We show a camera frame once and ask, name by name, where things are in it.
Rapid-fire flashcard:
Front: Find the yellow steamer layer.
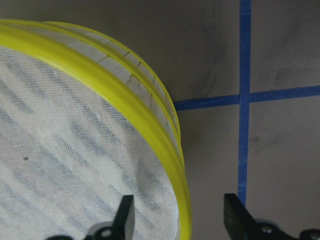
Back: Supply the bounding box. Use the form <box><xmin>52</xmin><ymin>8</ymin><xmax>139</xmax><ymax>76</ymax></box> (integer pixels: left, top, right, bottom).
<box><xmin>0</xmin><ymin>19</ymin><xmax>192</xmax><ymax>240</ymax></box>

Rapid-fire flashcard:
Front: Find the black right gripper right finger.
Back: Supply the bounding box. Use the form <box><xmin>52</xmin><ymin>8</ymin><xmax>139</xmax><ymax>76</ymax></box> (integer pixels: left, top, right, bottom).
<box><xmin>223</xmin><ymin>193</ymin><xmax>255</xmax><ymax>240</ymax></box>

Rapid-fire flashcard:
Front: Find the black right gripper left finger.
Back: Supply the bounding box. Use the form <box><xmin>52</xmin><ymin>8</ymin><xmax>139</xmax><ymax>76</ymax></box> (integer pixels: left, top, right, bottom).
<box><xmin>113</xmin><ymin>195</ymin><xmax>135</xmax><ymax>240</ymax></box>

